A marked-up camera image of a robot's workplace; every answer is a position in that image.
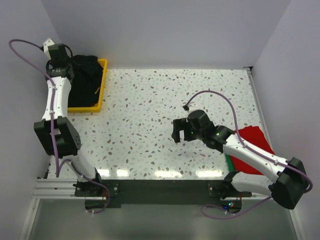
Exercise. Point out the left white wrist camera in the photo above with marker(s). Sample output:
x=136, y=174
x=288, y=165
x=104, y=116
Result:
x=45, y=47

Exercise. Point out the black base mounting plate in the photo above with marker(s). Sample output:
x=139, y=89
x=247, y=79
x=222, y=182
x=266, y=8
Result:
x=115, y=192

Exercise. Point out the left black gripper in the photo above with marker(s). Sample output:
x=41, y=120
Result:
x=57, y=55

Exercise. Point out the black shirts pile in bin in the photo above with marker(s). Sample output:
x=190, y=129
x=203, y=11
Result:
x=86, y=84

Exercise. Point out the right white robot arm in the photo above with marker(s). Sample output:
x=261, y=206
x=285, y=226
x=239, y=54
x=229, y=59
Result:
x=285, y=181

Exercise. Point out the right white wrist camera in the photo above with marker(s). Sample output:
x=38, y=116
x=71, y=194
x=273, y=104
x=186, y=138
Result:
x=192, y=108

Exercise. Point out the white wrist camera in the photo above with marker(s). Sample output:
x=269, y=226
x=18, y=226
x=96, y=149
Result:
x=45, y=47
x=192, y=108

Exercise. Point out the folded red t shirt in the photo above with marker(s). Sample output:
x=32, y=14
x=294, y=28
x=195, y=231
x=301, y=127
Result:
x=254, y=135

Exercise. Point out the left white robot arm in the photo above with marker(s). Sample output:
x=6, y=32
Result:
x=57, y=135

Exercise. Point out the yellow plastic bin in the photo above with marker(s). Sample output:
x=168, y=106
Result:
x=97, y=107

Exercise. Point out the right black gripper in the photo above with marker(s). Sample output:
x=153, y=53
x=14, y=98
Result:
x=180, y=129

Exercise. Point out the aluminium extrusion rail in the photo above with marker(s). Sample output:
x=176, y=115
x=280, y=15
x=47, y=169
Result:
x=57, y=189

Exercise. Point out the folded green t shirt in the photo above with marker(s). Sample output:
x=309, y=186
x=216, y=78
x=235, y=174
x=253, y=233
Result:
x=229, y=163

